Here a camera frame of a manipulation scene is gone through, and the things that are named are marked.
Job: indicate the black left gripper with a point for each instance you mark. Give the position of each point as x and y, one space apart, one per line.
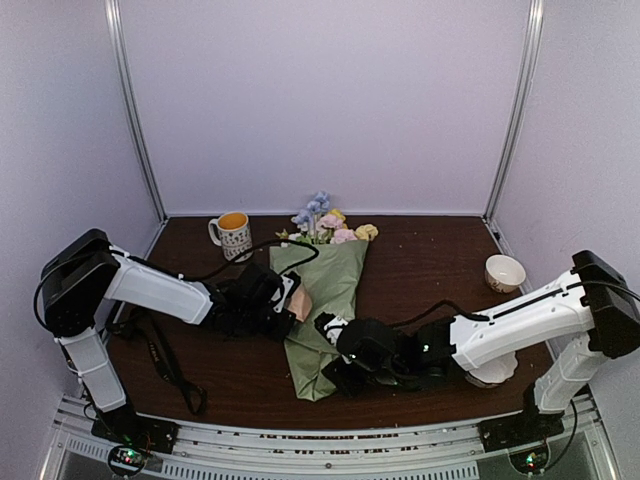
278 333

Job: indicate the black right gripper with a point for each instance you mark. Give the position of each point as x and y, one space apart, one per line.
344 383

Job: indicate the peach flower stem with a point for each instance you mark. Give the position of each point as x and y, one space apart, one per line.
284 235

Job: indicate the wrapping paper sheet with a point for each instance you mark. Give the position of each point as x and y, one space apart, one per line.
331 280

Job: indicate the pink rose flower stem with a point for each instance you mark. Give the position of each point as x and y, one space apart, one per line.
331 229

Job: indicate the blue flower stem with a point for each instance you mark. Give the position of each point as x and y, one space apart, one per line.
306 219

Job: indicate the pale yellow flower stem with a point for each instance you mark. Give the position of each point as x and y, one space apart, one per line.
367 232

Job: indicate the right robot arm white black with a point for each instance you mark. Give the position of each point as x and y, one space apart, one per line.
592 302

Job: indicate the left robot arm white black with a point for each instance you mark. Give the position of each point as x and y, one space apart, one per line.
91 271

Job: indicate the patterned mug yellow inside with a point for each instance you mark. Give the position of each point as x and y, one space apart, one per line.
231 232

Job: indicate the scalloped white bowl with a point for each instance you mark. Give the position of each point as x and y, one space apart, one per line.
493 373

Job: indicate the small white bowl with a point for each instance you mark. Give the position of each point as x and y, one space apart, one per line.
504 274

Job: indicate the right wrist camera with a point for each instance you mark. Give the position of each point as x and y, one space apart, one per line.
330 327

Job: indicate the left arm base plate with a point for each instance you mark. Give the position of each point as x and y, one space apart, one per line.
131 429

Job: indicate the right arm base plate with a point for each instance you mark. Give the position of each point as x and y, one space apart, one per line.
518 429

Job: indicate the left aluminium frame post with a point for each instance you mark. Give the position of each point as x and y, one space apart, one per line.
116 32

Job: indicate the aluminium frame post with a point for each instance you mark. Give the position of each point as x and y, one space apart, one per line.
529 59
116 32

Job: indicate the right aluminium frame post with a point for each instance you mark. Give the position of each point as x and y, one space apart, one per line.
529 59

